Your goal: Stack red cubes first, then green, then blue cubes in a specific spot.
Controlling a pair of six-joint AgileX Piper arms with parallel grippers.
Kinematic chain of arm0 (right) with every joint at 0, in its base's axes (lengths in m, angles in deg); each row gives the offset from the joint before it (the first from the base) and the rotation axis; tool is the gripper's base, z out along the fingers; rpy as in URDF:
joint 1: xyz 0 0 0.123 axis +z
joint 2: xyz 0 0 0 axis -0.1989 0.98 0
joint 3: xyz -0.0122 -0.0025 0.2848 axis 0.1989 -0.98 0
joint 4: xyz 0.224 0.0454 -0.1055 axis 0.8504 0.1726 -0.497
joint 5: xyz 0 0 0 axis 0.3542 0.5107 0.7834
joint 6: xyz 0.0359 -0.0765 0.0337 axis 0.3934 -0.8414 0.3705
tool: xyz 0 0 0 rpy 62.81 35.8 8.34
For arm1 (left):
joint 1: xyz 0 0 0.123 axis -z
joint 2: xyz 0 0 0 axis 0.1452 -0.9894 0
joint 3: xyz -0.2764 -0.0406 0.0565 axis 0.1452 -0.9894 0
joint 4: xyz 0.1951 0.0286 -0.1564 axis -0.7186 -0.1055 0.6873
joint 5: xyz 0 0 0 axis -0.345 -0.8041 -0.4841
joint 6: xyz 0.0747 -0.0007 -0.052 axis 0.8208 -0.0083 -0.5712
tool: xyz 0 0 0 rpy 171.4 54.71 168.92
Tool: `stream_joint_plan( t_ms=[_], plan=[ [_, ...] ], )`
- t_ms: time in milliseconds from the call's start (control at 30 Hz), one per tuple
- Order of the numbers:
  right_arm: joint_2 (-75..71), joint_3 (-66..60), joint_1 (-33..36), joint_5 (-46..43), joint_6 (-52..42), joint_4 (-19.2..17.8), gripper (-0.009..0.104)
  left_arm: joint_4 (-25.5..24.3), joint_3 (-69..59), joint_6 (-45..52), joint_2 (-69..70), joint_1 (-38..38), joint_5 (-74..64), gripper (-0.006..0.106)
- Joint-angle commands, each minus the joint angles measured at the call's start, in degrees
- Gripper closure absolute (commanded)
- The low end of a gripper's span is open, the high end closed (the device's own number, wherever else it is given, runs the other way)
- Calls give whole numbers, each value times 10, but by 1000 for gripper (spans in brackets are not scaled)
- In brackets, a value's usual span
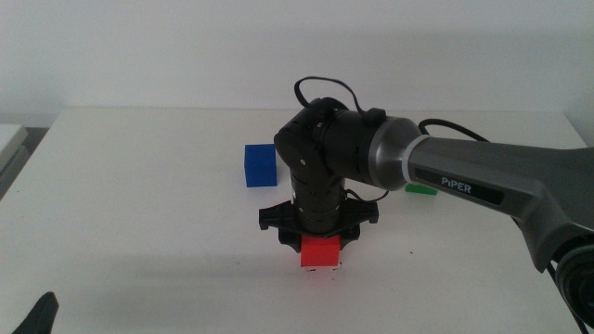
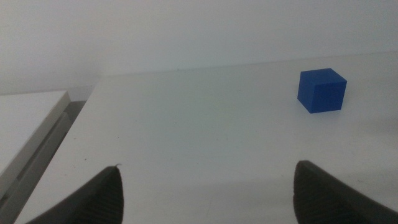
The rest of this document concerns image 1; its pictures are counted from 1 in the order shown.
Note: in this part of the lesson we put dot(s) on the green cube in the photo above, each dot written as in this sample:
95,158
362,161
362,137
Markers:
420,189

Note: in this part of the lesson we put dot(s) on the red cube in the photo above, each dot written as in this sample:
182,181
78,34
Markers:
320,253

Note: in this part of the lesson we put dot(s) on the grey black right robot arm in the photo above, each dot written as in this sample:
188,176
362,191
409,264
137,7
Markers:
464,162

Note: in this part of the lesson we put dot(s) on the blue cube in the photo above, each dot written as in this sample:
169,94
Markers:
260,167

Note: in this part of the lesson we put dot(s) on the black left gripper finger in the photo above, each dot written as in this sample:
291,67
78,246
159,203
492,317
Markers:
39,317

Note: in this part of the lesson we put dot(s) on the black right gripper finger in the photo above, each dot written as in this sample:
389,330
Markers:
290,240
350,234

